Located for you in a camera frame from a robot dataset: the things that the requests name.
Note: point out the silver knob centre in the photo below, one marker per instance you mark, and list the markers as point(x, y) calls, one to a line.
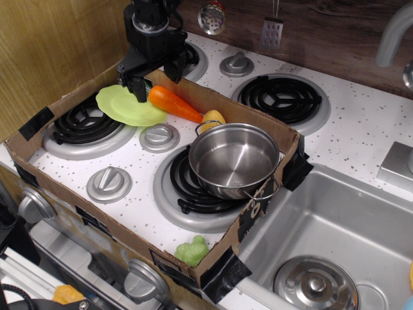
point(159, 138)

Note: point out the silver pot lid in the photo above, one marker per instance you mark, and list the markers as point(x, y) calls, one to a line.
point(312, 282)

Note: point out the silver hanging strainer ladle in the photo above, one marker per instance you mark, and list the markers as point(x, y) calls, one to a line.
point(212, 17)

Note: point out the brown cardboard fence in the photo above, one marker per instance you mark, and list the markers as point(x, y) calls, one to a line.
point(135, 222)

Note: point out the silver knob back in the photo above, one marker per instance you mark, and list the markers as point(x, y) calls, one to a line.
point(236, 66)

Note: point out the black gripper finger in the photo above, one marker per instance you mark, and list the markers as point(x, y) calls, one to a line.
point(174, 66)
point(136, 85)

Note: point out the silver oven knob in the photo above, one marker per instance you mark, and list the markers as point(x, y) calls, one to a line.
point(143, 283)
point(34, 208)

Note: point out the grey faucet base block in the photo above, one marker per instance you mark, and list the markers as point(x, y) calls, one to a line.
point(396, 168)

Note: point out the silver oven knob left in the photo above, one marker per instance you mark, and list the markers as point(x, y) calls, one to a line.
point(34, 208)

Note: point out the black back right burner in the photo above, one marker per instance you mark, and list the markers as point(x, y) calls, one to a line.
point(284, 98)

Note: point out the silver hanging slotted spatula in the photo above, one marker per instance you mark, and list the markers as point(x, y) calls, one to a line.
point(272, 30)

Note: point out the black front right burner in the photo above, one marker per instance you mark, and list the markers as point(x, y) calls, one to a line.
point(191, 196)

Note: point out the grey sink basin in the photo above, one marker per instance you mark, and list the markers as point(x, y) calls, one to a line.
point(366, 231)

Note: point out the grey toy faucet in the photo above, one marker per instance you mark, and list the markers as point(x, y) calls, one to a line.
point(394, 54)

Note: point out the green toy vegetable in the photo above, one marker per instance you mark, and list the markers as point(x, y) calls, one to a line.
point(192, 253)

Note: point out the yellow toy corn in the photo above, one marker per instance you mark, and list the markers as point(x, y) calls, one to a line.
point(212, 119)

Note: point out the stainless steel pot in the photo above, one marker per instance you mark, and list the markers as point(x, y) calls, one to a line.
point(232, 161)

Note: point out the silver oven knob right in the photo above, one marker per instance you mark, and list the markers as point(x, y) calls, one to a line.
point(143, 283)

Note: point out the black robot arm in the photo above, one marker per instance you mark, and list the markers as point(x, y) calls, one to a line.
point(151, 15)

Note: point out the orange toy carrot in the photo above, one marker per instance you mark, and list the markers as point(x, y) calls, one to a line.
point(166, 100)

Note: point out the black back left burner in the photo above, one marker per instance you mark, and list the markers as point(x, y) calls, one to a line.
point(192, 59)

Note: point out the black burner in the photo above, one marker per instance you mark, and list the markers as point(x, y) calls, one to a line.
point(191, 196)
point(85, 123)
point(192, 59)
point(284, 98)

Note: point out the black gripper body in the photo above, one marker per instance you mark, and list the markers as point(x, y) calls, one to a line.
point(148, 50)

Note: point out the light green plastic plate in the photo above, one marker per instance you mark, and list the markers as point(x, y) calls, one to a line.
point(117, 103)

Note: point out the orange toy food piece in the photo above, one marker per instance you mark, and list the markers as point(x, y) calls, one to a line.
point(66, 294)

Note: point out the black front left burner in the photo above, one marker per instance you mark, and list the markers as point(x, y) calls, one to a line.
point(85, 123)

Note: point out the silver knob front left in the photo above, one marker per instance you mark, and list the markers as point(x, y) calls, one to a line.
point(109, 185)

